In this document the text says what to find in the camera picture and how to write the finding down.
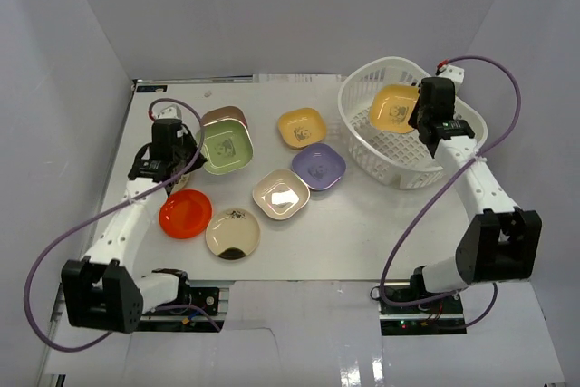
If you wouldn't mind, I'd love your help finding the yellow square plate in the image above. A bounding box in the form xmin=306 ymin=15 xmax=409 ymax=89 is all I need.
xmin=369 ymin=84 xmax=419 ymax=134
xmin=277 ymin=108 xmax=327 ymax=150

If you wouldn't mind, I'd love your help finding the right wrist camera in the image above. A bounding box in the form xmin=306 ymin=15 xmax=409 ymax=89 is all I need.
xmin=436 ymin=63 xmax=465 ymax=88

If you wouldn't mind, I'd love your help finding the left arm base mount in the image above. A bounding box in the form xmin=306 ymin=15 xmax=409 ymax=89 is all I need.
xmin=143 ymin=286 xmax=220 ymax=318

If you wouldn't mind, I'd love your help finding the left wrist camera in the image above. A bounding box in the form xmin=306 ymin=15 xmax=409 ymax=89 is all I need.
xmin=155 ymin=104 xmax=182 ymax=121

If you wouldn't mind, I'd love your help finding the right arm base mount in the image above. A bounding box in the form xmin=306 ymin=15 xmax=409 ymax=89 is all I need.
xmin=369 ymin=285 xmax=467 ymax=337

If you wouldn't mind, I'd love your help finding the cream round flower plate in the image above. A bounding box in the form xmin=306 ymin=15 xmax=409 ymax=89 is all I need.
xmin=170 ymin=174 xmax=190 ymax=194

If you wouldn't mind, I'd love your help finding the brown square panda plate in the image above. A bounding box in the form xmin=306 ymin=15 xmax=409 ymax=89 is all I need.
xmin=201 ymin=105 xmax=248 ymax=127

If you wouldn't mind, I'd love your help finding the purple square panda plate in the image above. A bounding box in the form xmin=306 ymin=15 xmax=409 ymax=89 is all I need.
xmin=291 ymin=142 xmax=346 ymax=191

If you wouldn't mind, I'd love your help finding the cream round plate black mound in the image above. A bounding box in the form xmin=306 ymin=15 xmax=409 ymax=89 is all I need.
xmin=205 ymin=208 xmax=261 ymax=261

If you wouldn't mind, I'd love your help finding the white plastic basket bin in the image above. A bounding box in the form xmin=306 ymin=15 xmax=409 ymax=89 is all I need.
xmin=337 ymin=56 xmax=489 ymax=192

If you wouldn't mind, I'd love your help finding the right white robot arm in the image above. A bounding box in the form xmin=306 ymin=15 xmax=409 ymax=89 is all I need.
xmin=409 ymin=77 xmax=542 ymax=314

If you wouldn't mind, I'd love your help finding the orange round plate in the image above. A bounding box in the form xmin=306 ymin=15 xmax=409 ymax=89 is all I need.
xmin=159 ymin=189 xmax=213 ymax=239

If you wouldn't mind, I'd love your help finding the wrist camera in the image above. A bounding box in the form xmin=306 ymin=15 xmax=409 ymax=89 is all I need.
xmin=155 ymin=104 xmax=182 ymax=121
xmin=436 ymin=63 xmax=465 ymax=88

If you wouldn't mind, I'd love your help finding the cream square panda plate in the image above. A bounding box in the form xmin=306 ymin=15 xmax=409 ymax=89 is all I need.
xmin=252 ymin=169 xmax=311 ymax=221

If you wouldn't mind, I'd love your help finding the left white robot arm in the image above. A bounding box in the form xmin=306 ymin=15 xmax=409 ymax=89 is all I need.
xmin=61 ymin=117 xmax=205 ymax=334

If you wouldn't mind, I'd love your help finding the green square panda plate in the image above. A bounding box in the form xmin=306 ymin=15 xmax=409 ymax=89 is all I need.
xmin=201 ymin=118 xmax=254 ymax=176

